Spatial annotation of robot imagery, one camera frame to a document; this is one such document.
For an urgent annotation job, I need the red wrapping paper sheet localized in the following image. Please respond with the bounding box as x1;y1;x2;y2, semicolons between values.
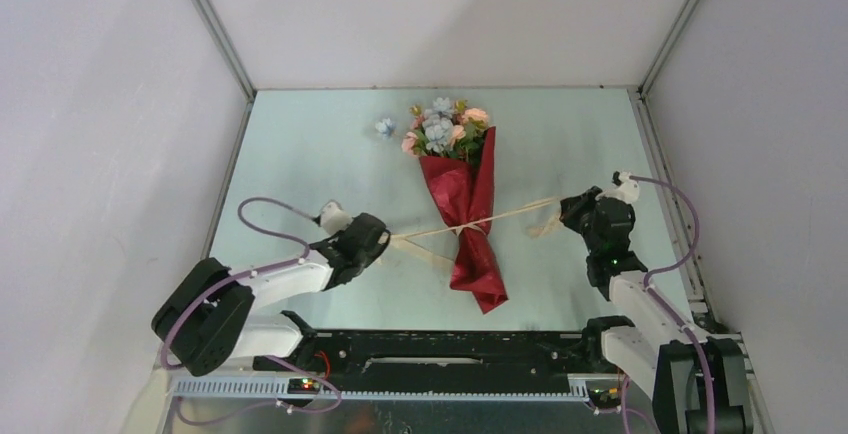
419;127;508;314

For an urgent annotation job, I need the left circuit board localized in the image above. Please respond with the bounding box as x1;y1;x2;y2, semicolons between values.
286;377;322;395

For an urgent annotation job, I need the right circuit board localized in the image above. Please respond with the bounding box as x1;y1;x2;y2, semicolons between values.
585;388;621;415

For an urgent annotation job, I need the blue flower stem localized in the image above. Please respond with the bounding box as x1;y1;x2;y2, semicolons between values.
421;97;458;154

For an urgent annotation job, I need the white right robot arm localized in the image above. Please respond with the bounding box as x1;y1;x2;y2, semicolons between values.
560;181;755;434

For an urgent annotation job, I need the pink rose stem with blue bud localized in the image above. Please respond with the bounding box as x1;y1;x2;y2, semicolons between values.
374;118;397;140

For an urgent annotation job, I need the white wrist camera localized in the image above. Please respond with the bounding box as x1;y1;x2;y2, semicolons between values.
313;200;353;236
608;171;640;205

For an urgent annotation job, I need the peach rose stem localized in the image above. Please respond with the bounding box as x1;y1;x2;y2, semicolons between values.
446;100;490;164

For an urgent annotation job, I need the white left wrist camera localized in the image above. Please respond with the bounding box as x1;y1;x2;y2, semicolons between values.
313;200;353;236

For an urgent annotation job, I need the circuit board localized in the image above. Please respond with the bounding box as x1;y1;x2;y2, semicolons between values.
585;388;621;415
286;377;322;395

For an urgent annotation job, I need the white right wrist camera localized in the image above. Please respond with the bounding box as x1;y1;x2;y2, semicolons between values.
608;171;640;205

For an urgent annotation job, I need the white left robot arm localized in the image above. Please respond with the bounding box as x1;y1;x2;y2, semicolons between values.
151;213;391;377

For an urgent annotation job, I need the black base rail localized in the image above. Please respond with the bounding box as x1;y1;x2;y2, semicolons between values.
285;329;618;395

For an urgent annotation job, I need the cream ribbon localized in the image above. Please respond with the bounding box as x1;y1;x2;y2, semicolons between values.
388;197;560;271

